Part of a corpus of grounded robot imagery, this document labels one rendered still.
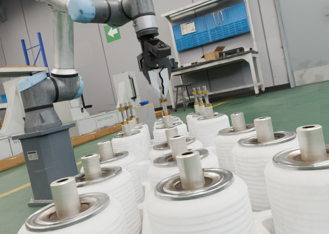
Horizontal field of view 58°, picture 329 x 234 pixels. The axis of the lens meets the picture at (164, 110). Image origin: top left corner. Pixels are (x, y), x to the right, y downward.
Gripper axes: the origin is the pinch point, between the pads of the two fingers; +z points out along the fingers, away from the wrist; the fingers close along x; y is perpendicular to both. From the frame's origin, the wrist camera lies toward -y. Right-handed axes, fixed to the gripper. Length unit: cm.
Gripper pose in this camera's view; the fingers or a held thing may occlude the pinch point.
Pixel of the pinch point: (162, 93)
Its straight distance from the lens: 93.2
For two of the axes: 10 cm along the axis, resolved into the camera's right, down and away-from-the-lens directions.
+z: 2.0, 9.8, 0.5
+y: -3.5, 0.2, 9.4
